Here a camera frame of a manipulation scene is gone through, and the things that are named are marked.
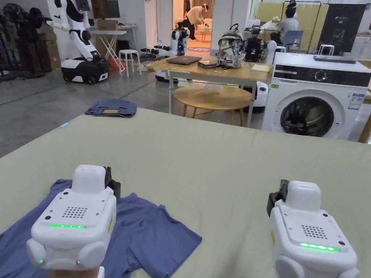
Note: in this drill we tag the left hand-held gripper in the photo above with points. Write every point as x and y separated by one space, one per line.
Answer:
74 228

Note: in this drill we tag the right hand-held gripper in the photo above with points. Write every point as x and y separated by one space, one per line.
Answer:
307 249

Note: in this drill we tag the blue shirt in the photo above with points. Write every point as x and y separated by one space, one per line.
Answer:
145 231

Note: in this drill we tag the person's left hand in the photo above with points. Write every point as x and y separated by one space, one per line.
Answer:
72 274

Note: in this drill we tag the small light blue pen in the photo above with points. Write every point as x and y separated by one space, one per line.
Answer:
64 125

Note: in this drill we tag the folded blue jeans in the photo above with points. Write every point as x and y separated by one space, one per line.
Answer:
111 107

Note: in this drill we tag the bed with pale green sheet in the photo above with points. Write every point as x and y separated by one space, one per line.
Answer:
203 162

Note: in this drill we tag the white washing machine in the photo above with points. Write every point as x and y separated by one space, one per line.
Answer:
316 95

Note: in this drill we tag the tall white humanoid robot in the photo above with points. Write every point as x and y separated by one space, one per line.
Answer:
78 37

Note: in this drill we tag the group of black robots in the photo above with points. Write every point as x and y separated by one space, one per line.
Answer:
20 37

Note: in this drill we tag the white robot with black head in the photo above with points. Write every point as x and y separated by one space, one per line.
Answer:
259 46

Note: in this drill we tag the white robot with black arms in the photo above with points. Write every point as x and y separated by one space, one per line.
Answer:
178 40

